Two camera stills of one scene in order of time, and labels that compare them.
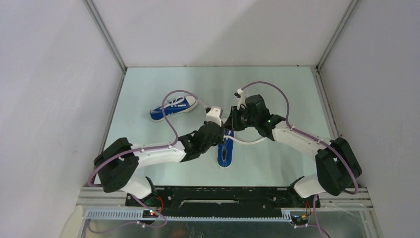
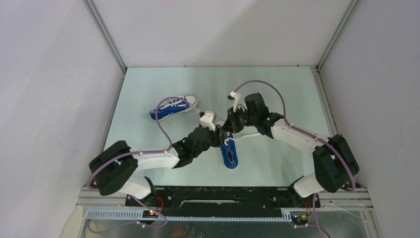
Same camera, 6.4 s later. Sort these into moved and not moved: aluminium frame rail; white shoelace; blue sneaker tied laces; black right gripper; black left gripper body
Moved: white shoelace
Not moved: black left gripper body; black right gripper; aluminium frame rail; blue sneaker tied laces
